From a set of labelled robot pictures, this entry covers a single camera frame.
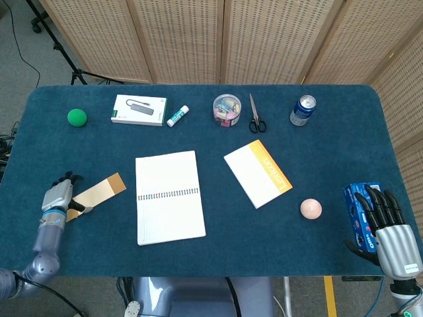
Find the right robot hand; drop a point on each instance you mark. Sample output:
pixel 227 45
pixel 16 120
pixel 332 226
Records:
pixel 398 247

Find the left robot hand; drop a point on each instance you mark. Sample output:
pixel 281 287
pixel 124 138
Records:
pixel 57 196

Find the brown beige tasselled bookmark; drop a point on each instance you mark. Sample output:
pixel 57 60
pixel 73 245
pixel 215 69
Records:
pixel 100 191

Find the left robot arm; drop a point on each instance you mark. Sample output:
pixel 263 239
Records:
pixel 46 244

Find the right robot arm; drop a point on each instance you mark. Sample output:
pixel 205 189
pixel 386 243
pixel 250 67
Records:
pixel 408 298

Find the white spiral notebook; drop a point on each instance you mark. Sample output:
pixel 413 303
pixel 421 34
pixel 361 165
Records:
pixel 168 198

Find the white and orange book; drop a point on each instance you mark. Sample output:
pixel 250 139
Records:
pixel 254 173

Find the blue Oreo box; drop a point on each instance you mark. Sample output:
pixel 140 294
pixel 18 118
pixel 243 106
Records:
pixel 353 211

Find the green foam ball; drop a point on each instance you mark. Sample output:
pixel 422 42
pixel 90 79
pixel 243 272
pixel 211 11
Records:
pixel 77 117

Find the pale pink ball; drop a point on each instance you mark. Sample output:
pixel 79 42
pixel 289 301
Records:
pixel 311 208

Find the white USB hub box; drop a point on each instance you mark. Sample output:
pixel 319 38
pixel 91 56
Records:
pixel 138 110

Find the white metal pole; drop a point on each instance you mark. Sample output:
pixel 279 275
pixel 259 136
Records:
pixel 288 297

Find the black tripod stand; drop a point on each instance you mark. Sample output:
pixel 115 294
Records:
pixel 74 71

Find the white green glue stick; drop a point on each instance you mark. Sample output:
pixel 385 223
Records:
pixel 177 116

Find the blue soda can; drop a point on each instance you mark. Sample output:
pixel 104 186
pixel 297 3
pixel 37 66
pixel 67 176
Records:
pixel 302 112

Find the blue table carpet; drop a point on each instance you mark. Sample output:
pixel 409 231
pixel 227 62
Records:
pixel 231 241

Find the grey robot torso base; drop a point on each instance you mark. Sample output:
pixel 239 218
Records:
pixel 191 297

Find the black caster wheel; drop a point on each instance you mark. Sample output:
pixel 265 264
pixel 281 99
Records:
pixel 37 26

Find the clear jar of binder clips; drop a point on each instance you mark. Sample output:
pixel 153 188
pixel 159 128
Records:
pixel 227 110

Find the wooden rattan folding screen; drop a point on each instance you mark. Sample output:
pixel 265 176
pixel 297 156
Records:
pixel 264 39

